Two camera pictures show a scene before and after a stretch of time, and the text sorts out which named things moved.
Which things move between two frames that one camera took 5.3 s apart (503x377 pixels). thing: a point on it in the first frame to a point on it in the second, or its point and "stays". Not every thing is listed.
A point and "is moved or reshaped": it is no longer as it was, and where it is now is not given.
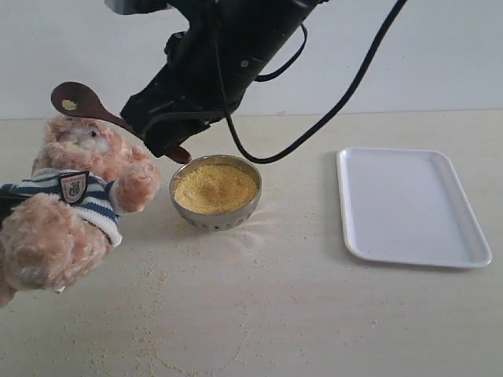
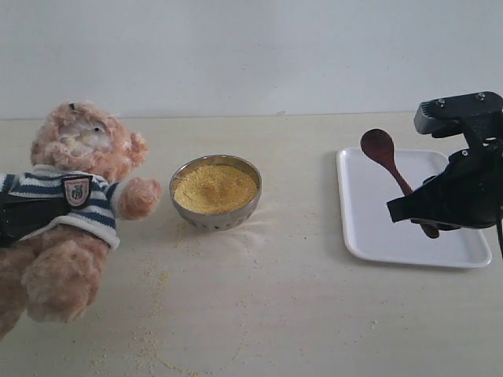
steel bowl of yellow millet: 216,192 stays
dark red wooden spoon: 75,99 to 379,145
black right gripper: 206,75 to 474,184
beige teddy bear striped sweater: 64,214 is moved or reshaped
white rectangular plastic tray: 406,206 stays
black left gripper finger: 9,199 to 21,217
